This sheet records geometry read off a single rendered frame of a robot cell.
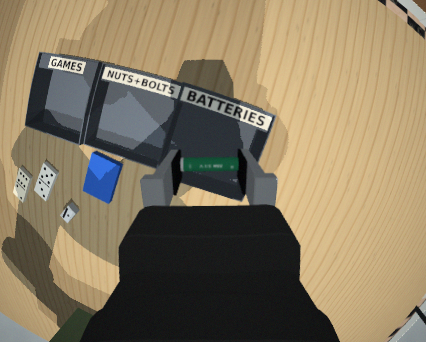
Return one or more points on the green battery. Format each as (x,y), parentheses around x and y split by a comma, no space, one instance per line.
(191,164)

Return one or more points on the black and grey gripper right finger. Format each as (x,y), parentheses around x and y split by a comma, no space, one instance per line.
(259,187)

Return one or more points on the dark grey three-compartment bin rack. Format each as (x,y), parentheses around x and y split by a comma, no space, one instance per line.
(131,123)

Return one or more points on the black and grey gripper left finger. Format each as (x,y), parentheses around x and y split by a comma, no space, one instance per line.
(158,188)

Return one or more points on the blue flat rectangular block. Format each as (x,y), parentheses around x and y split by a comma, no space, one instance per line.
(102,176)

